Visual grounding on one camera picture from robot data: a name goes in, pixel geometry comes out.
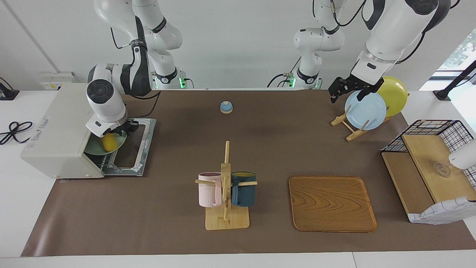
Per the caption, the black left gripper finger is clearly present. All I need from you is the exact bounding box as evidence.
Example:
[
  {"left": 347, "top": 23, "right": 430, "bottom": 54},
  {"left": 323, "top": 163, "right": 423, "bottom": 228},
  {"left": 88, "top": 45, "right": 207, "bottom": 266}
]
[
  {"left": 328, "top": 76, "right": 351, "bottom": 104},
  {"left": 356, "top": 77, "right": 384, "bottom": 102}
]

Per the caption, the yellow corn cob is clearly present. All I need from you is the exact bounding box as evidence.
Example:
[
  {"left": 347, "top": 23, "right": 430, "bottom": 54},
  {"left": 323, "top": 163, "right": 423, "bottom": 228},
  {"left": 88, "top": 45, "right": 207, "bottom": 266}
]
[{"left": 102, "top": 133, "right": 119, "bottom": 152}]

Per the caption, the glass oven door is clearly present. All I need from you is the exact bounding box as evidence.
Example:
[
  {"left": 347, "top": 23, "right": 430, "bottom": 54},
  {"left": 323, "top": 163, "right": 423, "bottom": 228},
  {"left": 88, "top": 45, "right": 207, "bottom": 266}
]
[{"left": 102, "top": 117, "right": 157, "bottom": 177}]

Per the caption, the pale green plate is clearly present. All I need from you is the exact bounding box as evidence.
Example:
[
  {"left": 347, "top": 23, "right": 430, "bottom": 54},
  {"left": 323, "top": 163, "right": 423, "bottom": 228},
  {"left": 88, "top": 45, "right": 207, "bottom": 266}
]
[{"left": 84, "top": 132, "right": 128, "bottom": 156}]

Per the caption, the metal oven rack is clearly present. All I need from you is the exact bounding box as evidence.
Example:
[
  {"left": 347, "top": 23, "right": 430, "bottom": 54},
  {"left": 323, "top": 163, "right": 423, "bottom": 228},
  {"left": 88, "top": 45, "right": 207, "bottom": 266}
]
[{"left": 89, "top": 149, "right": 123, "bottom": 170}]

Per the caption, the beige toaster oven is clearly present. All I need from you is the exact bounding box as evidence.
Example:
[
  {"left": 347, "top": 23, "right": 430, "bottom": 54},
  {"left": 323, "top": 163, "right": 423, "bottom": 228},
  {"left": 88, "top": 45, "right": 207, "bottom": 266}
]
[{"left": 20, "top": 83, "right": 129, "bottom": 180}]

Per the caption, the light blue plate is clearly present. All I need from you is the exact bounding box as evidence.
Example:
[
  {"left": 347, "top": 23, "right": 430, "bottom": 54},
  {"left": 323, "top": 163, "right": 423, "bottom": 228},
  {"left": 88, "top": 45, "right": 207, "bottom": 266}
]
[{"left": 345, "top": 90, "right": 387, "bottom": 131}]

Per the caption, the yellow plate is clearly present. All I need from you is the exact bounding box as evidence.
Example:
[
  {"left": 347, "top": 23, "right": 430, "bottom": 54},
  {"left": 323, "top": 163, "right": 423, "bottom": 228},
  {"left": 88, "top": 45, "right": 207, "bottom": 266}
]
[{"left": 372, "top": 76, "right": 408, "bottom": 118}]

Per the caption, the wooden plate rack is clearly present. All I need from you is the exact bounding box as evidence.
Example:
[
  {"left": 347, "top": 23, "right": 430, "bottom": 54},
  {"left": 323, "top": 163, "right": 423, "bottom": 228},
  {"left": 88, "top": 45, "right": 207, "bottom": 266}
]
[{"left": 331, "top": 104, "right": 395, "bottom": 142}]

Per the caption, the white power strip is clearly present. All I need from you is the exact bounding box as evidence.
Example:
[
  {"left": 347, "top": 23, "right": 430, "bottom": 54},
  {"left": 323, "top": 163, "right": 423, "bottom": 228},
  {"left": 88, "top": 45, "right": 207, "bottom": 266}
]
[{"left": 39, "top": 71, "right": 77, "bottom": 90}]

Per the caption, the brown table mat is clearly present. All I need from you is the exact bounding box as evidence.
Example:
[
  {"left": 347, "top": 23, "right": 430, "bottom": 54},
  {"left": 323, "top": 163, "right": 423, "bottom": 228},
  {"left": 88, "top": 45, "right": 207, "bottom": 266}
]
[{"left": 20, "top": 89, "right": 476, "bottom": 257}]

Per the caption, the black clamp stand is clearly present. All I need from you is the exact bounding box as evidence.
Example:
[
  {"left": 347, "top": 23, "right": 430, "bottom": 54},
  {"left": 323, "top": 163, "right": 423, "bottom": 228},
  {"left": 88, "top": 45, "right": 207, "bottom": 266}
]
[{"left": 433, "top": 60, "right": 476, "bottom": 101}]

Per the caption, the light wooden shelf board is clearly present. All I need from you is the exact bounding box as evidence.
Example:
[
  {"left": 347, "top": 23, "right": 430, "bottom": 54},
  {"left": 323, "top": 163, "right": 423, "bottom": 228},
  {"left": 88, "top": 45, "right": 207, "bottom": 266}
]
[{"left": 403, "top": 134, "right": 476, "bottom": 203}]

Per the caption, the pink mug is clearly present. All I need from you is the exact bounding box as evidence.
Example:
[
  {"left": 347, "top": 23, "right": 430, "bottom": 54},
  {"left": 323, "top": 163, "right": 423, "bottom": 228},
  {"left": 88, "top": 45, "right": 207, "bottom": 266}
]
[{"left": 198, "top": 172, "right": 223, "bottom": 208}]

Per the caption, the small clear glass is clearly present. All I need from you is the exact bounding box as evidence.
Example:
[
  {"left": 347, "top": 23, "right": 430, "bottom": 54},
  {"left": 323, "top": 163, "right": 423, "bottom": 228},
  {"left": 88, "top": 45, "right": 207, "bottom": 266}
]
[{"left": 433, "top": 162, "right": 452, "bottom": 178}]

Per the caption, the white rounded device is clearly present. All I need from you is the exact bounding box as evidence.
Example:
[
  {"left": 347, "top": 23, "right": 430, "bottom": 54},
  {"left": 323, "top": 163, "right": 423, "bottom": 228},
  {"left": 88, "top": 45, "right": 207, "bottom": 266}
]
[{"left": 448, "top": 140, "right": 476, "bottom": 170}]

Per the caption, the brown wooden tray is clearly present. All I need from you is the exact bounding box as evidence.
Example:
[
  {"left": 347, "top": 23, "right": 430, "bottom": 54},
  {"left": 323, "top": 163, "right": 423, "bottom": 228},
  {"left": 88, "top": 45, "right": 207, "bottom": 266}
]
[{"left": 289, "top": 176, "right": 378, "bottom": 233}]

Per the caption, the dark blue mug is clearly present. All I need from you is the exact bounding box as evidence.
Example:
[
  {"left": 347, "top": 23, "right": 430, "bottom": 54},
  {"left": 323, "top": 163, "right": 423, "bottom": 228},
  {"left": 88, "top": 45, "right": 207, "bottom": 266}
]
[{"left": 231, "top": 171, "right": 257, "bottom": 207}]

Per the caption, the wooden mug tree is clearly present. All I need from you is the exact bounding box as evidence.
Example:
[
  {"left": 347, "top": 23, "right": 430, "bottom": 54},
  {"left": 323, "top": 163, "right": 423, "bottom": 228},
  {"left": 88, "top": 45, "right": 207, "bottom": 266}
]
[{"left": 195, "top": 141, "right": 258, "bottom": 230}]

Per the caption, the white checked cloth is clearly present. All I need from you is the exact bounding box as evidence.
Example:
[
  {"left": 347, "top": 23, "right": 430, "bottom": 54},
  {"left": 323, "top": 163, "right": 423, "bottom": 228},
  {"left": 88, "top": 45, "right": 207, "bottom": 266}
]
[{"left": 408, "top": 197, "right": 476, "bottom": 225}]

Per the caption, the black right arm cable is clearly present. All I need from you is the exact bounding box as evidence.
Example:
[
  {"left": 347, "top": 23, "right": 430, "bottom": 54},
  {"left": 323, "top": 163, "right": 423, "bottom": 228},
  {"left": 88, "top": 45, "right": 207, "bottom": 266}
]
[{"left": 110, "top": 26, "right": 161, "bottom": 118}]

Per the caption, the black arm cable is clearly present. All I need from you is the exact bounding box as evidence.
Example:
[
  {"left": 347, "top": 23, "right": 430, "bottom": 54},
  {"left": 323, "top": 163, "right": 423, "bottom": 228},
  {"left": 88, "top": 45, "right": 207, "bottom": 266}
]
[
  {"left": 110, "top": 26, "right": 161, "bottom": 118},
  {"left": 331, "top": 0, "right": 426, "bottom": 64}
]

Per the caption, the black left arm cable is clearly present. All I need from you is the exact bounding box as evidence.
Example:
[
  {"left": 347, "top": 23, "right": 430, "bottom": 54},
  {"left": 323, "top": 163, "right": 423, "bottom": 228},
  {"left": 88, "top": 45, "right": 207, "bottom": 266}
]
[{"left": 331, "top": 0, "right": 426, "bottom": 64}]

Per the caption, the black left base cable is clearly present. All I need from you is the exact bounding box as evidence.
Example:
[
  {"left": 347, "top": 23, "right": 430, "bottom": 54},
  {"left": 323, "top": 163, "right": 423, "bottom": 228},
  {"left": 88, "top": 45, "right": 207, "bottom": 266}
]
[{"left": 267, "top": 56, "right": 297, "bottom": 89}]

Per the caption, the black wire basket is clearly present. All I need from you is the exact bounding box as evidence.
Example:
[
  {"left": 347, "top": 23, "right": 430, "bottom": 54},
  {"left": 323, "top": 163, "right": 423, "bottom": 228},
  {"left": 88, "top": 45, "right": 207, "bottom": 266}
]
[{"left": 381, "top": 119, "right": 476, "bottom": 186}]

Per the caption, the coiled black cable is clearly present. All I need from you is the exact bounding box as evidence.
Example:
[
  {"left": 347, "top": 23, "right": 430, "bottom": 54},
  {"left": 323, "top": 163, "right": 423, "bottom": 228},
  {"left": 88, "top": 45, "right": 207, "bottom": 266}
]
[{"left": 0, "top": 121, "right": 34, "bottom": 146}]

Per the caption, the black desk mount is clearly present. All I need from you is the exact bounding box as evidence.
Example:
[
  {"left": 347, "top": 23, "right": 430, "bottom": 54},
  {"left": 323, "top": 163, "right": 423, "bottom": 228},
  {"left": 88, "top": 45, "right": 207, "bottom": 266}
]
[{"left": 0, "top": 76, "right": 20, "bottom": 101}]

